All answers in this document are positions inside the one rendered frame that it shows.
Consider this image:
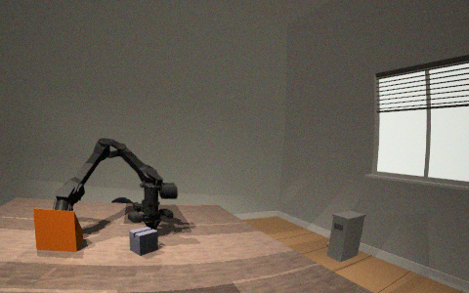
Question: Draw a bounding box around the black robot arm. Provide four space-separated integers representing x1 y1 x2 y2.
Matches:
52 138 178 211

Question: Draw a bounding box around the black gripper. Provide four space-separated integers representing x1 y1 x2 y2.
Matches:
128 198 173 229

